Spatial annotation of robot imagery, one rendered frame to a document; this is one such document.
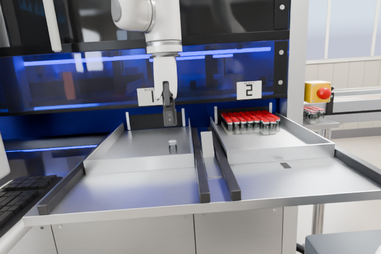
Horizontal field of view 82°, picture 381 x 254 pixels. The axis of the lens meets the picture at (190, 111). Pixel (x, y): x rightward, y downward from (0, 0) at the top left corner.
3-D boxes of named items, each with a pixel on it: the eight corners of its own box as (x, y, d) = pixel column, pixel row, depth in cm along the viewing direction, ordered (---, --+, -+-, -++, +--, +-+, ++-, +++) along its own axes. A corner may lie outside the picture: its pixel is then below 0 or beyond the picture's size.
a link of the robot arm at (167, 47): (149, 45, 56) (150, 56, 57) (143, 41, 47) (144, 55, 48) (181, 42, 56) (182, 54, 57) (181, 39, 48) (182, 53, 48)
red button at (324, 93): (313, 98, 77) (314, 87, 76) (325, 97, 77) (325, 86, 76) (320, 100, 73) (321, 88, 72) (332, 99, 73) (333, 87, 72)
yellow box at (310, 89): (299, 100, 83) (300, 81, 82) (318, 98, 83) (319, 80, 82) (310, 104, 76) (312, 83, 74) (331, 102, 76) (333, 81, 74)
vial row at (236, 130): (226, 133, 74) (225, 120, 73) (278, 130, 75) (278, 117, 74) (227, 135, 72) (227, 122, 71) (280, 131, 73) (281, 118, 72)
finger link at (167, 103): (163, 70, 51) (165, 84, 56) (163, 98, 47) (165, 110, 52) (168, 70, 51) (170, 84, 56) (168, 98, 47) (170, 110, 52)
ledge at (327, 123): (286, 120, 93) (286, 115, 92) (316, 118, 93) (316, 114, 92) (304, 130, 79) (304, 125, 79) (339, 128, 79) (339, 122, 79)
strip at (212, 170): (201, 152, 61) (200, 131, 60) (212, 151, 61) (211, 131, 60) (207, 177, 47) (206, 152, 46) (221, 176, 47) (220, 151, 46)
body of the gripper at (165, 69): (152, 53, 57) (156, 95, 60) (145, 51, 47) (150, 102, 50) (180, 51, 57) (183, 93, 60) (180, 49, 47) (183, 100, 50)
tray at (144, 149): (123, 131, 85) (122, 122, 84) (190, 126, 86) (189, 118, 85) (85, 174, 52) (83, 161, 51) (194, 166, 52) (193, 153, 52)
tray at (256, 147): (210, 125, 86) (210, 116, 85) (275, 121, 86) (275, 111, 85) (227, 164, 53) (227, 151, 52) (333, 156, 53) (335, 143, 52)
